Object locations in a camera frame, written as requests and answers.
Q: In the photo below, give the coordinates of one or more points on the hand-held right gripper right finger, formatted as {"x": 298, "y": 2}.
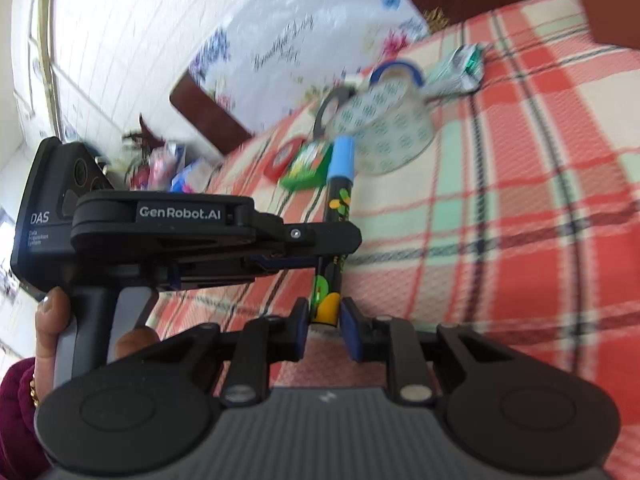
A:
{"x": 351, "y": 332}

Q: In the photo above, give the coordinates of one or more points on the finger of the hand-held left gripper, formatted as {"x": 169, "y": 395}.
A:
{"x": 225, "y": 272}
{"x": 320, "y": 237}

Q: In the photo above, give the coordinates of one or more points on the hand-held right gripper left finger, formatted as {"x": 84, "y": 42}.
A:
{"x": 299, "y": 331}

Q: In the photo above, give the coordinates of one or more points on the black floral marker blue cap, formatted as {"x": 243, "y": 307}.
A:
{"x": 340, "y": 185}

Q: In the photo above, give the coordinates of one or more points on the person's left forearm maroon sleeve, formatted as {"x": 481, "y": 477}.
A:
{"x": 17, "y": 425}

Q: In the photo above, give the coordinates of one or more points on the person's left hand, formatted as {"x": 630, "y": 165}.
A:
{"x": 52, "y": 320}

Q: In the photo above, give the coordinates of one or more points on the green small box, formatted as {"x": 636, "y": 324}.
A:
{"x": 306, "y": 166}

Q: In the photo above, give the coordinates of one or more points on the red round object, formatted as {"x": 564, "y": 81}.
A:
{"x": 283, "y": 158}

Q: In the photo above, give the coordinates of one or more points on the blue white packet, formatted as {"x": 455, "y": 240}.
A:
{"x": 187, "y": 177}

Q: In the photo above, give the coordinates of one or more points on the blue tape roll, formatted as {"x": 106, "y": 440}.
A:
{"x": 397, "y": 66}

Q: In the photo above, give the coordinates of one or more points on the plaid blanket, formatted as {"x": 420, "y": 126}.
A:
{"x": 525, "y": 200}

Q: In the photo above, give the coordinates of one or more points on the white floral cloth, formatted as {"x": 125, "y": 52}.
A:
{"x": 310, "y": 25}

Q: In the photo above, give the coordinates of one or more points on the white green packet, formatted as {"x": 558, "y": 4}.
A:
{"x": 457, "y": 70}

